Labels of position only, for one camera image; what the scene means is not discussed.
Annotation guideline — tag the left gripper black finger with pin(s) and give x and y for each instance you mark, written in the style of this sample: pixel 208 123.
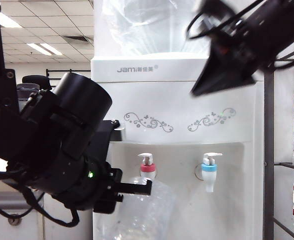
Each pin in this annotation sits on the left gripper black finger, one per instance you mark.
pixel 134 188

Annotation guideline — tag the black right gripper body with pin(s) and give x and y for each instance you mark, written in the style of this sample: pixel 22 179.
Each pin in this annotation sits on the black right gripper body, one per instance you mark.
pixel 237 37

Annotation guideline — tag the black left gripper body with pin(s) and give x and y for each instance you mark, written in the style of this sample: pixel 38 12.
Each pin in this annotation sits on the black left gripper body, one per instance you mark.
pixel 87 190

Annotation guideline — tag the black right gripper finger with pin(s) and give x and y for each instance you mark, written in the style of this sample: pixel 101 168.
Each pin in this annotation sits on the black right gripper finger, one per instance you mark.
pixel 219 77

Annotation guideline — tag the clear plastic mug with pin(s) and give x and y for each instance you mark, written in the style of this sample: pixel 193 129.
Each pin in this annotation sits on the clear plastic mug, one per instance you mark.
pixel 149 212

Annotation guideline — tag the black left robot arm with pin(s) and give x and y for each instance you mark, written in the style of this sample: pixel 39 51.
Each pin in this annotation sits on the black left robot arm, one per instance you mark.
pixel 12 125

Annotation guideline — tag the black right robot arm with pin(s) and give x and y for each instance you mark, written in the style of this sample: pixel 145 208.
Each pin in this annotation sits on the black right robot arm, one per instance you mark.
pixel 282 30

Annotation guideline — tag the red hot water tap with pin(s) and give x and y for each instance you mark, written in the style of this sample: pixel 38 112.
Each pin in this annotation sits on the red hot water tap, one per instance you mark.
pixel 147 167

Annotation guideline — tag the white water dispenser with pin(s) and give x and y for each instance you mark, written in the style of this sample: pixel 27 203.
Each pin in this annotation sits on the white water dispenser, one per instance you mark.
pixel 187 105

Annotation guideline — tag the blue cold water tap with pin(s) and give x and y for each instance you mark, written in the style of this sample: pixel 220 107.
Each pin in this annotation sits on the blue cold water tap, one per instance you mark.
pixel 209 175

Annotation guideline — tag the clear plastic-wrapped water jug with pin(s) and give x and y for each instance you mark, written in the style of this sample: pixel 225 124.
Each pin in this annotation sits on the clear plastic-wrapped water jug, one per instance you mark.
pixel 149 30

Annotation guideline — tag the black metal rack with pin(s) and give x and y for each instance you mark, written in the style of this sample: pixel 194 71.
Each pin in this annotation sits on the black metal rack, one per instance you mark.
pixel 268 150

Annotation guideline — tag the white drawer cabinet with lock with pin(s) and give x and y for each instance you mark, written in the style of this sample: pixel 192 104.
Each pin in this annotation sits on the white drawer cabinet with lock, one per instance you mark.
pixel 2 231

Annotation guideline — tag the grey bottle with black lid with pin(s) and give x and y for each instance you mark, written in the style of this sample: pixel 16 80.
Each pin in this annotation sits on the grey bottle with black lid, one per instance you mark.
pixel 27 88

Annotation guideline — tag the black office chair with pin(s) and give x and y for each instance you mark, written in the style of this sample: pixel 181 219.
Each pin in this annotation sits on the black office chair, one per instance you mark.
pixel 35 79

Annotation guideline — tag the ceiling fluorescent light panel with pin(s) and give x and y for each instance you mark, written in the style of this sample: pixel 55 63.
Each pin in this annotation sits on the ceiling fluorescent light panel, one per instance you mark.
pixel 44 49
pixel 9 21

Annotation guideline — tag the ceiling air vent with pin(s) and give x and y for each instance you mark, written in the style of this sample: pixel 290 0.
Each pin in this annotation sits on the ceiling air vent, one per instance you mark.
pixel 75 39

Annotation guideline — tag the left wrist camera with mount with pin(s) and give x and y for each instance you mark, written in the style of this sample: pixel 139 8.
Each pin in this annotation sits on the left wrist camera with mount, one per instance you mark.
pixel 109 132

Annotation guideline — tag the black background shelf frame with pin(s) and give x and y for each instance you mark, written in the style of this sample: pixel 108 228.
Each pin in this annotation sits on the black background shelf frame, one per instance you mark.
pixel 59 70

